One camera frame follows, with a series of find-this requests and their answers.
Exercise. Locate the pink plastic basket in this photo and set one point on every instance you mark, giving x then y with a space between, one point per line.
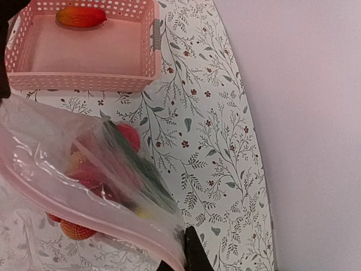
121 54

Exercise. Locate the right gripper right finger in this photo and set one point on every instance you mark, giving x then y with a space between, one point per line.
196 258

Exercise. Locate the red yellow toy fruit bunch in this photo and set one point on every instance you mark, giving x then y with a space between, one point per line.
82 170

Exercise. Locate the orange toy fruit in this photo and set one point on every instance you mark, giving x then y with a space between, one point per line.
81 17

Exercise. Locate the yellow toy pepper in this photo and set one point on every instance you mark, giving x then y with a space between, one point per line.
143 213

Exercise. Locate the floral table mat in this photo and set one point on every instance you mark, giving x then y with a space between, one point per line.
199 131

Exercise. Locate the dark green toy cucumber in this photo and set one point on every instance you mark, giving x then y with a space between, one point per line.
151 183

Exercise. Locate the clear zip top bag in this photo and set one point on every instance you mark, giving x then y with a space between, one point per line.
36 142

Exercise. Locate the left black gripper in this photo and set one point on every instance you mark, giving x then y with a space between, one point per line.
9 8

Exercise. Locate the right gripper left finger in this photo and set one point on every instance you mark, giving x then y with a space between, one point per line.
164 267

